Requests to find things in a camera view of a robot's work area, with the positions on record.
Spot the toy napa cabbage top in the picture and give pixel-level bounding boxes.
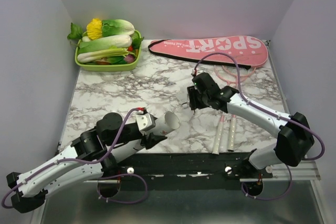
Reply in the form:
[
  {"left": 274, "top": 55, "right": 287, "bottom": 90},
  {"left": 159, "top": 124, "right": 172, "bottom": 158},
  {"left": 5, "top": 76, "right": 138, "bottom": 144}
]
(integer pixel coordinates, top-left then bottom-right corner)
[{"left": 102, "top": 19, "right": 135, "bottom": 37}]

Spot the green toy leaf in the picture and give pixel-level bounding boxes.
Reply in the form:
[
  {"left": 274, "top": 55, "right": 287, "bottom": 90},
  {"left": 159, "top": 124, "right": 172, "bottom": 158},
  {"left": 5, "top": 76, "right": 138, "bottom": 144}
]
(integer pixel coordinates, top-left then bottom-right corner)
[{"left": 67, "top": 23, "right": 83, "bottom": 46}]

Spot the aluminium frame rail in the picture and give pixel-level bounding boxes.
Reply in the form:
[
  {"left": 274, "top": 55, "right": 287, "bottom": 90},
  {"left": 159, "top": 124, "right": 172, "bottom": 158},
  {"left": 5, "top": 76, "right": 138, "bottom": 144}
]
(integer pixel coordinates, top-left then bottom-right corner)
[{"left": 240, "top": 161, "right": 321, "bottom": 182}]

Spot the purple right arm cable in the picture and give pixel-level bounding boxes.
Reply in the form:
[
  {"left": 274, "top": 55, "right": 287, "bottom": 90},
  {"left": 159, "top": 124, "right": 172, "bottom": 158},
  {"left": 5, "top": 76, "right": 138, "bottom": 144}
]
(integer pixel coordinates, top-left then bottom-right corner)
[{"left": 193, "top": 52, "right": 326, "bottom": 200}]

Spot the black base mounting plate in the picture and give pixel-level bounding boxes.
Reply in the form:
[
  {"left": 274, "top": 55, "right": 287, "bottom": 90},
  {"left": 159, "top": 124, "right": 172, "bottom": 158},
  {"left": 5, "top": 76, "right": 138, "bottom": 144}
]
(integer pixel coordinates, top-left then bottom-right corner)
[{"left": 54, "top": 142, "right": 274, "bottom": 192}]

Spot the white shuttlecock tube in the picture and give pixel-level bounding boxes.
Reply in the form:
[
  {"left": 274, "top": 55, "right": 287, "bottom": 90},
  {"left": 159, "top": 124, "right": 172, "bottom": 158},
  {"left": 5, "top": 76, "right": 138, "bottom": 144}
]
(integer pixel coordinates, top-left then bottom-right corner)
[{"left": 111, "top": 111, "right": 180, "bottom": 163}]

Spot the yellow toy flower vegetable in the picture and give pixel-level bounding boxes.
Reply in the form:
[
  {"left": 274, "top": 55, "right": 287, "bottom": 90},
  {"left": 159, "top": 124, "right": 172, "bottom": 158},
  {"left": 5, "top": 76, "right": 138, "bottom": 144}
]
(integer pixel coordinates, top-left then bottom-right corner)
[{"left": 86, "top": 18, "right": 103, "bottom": 40}]

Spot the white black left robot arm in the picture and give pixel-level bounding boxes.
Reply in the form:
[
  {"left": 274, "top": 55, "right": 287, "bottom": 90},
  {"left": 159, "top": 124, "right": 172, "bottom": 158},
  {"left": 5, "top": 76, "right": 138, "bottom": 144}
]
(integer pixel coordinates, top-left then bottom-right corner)
[{"left": 2, "top": 108, "right": 180, "bottom": 213}]

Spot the pink badminton racket left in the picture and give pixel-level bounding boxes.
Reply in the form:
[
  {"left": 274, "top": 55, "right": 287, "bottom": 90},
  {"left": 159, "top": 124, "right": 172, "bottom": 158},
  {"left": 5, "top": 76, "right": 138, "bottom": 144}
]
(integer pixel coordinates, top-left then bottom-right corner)
[{"left": 212, "top": 66, "right": 240, "bottom": 155}]

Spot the toy napa cabbage middle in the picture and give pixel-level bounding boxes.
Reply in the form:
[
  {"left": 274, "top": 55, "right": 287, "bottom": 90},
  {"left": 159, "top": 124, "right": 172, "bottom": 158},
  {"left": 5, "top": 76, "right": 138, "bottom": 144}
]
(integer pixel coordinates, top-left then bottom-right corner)
[{"left": 78, "top": 35, "right": 132, "bottom": 54}]

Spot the toy bok choy front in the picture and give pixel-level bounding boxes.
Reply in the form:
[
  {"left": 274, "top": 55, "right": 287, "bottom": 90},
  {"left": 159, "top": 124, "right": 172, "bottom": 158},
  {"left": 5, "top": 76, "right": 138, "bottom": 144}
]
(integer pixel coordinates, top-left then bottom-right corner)
[{"left": 77, "top": 48, "right": 134, "bottom": 63}]

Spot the pink badminton racket right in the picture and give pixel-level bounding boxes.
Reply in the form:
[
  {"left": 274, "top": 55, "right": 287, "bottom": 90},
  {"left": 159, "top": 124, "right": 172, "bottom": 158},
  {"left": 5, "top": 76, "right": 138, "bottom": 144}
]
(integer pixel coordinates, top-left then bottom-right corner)
[{"left": 217, "top": 66, "right": 256, "bottom": 152}]

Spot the green plastic basket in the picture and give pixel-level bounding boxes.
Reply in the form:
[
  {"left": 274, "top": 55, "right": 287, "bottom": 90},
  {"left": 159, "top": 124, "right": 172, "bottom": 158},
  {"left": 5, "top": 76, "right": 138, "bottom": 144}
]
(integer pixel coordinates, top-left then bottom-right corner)
[{"left": 75, "top": 30, "right": 143, "bottom": 72}]

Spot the pink racket bag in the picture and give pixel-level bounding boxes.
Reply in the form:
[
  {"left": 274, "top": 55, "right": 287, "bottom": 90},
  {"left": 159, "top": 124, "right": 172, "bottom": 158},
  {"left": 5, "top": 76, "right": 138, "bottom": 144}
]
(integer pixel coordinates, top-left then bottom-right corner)
[{"left": 148, "top": 36, "right": 268, "bottom": 68}]

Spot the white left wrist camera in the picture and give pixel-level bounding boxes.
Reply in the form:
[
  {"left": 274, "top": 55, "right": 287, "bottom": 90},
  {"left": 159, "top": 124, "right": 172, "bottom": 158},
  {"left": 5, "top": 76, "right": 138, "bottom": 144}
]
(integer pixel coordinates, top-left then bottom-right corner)
[{"left": 135, "top": 113, "right": 156, "bottom": 132}]

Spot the pink badminton racket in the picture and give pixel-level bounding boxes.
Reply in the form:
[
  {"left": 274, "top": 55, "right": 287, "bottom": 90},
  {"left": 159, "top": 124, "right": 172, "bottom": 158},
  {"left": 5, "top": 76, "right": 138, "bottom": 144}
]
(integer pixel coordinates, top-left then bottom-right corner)
[
  {"left": 212, "top": 66, "right": 240, "bottom": 155},
  {"left": 217, "top": 66, "right": 256, "bottom": 152}
]

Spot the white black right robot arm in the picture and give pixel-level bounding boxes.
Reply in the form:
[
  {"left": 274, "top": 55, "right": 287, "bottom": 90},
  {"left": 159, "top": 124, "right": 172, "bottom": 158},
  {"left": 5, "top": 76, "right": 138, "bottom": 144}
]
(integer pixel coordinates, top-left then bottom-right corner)
[{"left": 187, "top": 72, "right": 314, "bottom": 178}]

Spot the white shuttlecock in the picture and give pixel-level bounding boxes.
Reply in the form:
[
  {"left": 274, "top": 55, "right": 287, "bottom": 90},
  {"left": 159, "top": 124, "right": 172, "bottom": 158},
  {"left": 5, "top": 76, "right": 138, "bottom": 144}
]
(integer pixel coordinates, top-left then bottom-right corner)
[{"left": 176, "top": 93, "right": 188, "bottom": 109}]

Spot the toy napa cabbage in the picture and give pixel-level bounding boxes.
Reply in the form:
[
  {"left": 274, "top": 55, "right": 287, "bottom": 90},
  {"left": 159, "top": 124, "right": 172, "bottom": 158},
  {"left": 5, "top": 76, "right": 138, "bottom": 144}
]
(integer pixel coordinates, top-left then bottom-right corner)
[
  {"left": 78, "top": 35, "right": 132, "bottom": 54},
  {"left": 102, "top": 19, "right": 135, "bottom": 37}
]

